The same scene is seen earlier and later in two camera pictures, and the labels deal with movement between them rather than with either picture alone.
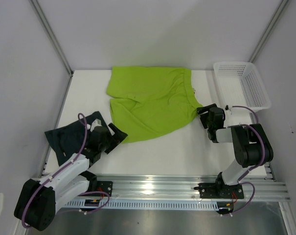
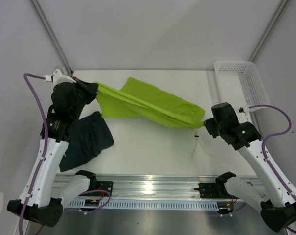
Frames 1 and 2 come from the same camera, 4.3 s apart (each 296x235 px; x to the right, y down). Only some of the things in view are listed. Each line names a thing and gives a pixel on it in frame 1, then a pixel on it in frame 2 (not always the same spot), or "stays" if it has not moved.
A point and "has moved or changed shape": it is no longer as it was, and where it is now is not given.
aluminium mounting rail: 258,186 stays
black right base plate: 219,191 stays
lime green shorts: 148,103 has moved or changed shape
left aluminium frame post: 51,33 stays
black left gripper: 119,136 → 90,88
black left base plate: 103,186 stays
